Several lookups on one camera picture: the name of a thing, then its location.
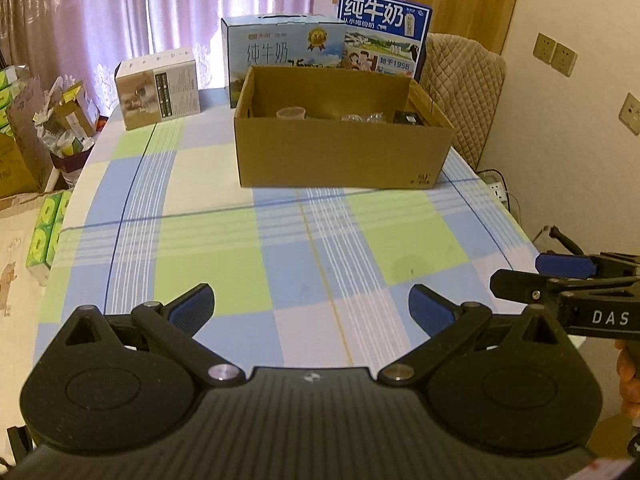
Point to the dark blue milk carton box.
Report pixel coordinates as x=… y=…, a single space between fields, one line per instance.
x=385 y=20

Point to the beige quilted chair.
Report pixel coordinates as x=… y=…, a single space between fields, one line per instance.
x=465 y=90

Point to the beige cartoon print mat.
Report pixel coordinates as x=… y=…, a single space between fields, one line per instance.
x=15 y=310

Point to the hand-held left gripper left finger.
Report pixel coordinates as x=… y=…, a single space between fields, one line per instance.
x=192 y=305

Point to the purple storage box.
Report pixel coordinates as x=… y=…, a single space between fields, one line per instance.
x=72 y=165

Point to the clear plastic cup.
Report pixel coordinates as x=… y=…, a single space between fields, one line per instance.
x=291 y=112

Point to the green tissue pack bundle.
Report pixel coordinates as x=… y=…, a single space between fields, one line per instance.
x=6 y=95
x=47 y=235

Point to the bagged white device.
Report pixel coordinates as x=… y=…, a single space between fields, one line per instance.
x=365 y=118

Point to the small brown carton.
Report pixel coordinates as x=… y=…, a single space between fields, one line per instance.
x=75 y=115

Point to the pink curtain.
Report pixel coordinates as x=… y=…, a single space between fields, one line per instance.
x=75 y=10

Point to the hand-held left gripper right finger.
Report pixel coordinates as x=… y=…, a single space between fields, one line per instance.
x=427 y=305

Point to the light blue milk carton box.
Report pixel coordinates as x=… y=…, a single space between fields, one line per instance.
x=270 y=50

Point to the black product box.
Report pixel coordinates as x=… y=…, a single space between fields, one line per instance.
x=407 y=118

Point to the beige wall socket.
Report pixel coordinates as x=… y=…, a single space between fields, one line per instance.
x=564 y=60
x=544 y=47
x=631 y=114

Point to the large brown cardboard box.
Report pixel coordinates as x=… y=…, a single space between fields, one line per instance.
x=22 y=150

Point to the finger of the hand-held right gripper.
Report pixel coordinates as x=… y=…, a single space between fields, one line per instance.
x=562 y=265
x=520 y=285

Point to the white and brown product box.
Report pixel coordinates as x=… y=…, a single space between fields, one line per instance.
x=150 y=95

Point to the person's right hand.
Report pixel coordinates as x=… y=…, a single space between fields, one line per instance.
x=629 y=375

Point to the checked tablecloth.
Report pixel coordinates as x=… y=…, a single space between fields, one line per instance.
x=200 y=250

